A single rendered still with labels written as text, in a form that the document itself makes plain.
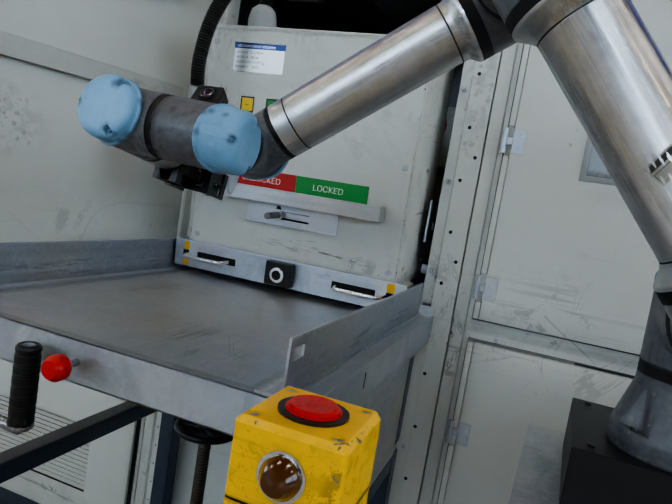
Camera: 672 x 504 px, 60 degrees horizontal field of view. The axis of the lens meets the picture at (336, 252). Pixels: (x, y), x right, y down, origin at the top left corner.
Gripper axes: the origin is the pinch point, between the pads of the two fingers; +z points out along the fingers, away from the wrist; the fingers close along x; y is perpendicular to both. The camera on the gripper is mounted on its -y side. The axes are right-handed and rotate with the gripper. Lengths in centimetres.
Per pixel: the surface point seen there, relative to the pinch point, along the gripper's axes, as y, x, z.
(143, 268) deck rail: 22.8, -25.1, 20.9
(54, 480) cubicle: 88, -55, 54
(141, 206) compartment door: 9.8, -36.2, 30.6
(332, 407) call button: 22, 36, -49
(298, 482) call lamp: 27, 36, -53
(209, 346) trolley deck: 27.1, 11.6, -16.9
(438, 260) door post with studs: 5.0, 33.0, 36.6
